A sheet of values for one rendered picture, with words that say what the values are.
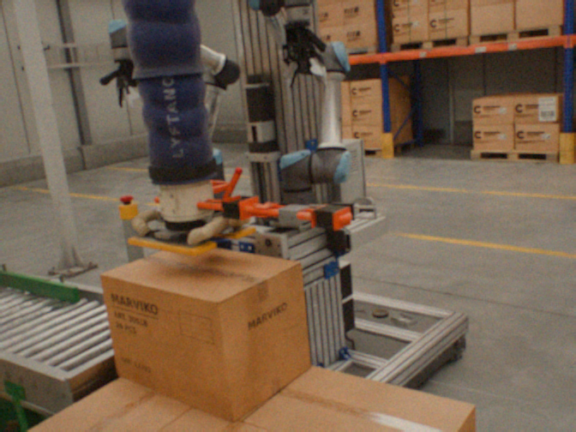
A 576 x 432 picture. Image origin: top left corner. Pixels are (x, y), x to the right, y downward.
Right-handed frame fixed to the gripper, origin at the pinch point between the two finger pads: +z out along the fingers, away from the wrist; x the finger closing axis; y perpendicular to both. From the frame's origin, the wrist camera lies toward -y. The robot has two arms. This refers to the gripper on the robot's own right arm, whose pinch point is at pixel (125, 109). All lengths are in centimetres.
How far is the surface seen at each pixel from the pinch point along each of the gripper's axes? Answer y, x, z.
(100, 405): -43, -60, 94
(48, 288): -34, 64, 87
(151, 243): -19, -65, 41
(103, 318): -20, 19, 94
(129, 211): 5, 37, 51
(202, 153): -1, -75, 13
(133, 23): -15, -67, -28
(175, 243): -14, -75, 41
